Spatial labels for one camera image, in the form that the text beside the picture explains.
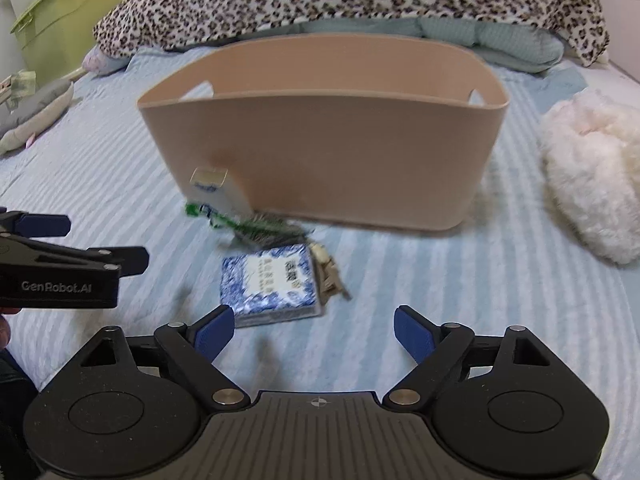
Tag white fluffy plush cushion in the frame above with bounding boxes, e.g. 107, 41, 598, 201
538, 89, 640, 266

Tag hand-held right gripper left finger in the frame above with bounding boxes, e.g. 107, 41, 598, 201
80, 304, 251, 414

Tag beige plastic storage basket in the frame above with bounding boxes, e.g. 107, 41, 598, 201
137, 32, 511, 234

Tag beige plastic clips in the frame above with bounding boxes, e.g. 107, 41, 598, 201
308, 241, 352, 304

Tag pale green paper packet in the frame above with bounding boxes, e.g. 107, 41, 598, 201
0, 70, 39, 112

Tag green plastic storage box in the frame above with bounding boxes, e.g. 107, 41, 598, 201
9, 0, 152, 82

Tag green white wrapper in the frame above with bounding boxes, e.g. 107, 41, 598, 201
184, 201, 242, 234

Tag pink floral cloth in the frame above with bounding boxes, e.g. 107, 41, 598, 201
81, 48, 132, 77

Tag blue white patterned tissue packet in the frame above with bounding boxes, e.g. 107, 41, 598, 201
219, 243, 324, 329

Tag dark green patterned packet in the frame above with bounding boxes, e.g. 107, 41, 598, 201
231, 214, 315, 250

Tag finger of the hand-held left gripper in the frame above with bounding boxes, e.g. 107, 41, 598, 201
0, 208, 71, 239
85, 246, 150, 277

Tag grey plush toy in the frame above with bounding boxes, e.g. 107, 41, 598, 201
0, 80, 76, 155

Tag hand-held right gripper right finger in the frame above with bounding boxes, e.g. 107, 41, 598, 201
382, 305, 551, 414

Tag teal quilted blanket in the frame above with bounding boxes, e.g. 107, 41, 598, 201
215, 16, 567, 75

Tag white packet with blue label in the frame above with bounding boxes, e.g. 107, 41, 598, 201
189, 166, 254, 222

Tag light blue striped bedsheet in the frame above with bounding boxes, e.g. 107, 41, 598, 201
0, 45, 640, 480

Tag person's left hand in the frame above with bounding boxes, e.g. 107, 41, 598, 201
0, 306, 21, 351

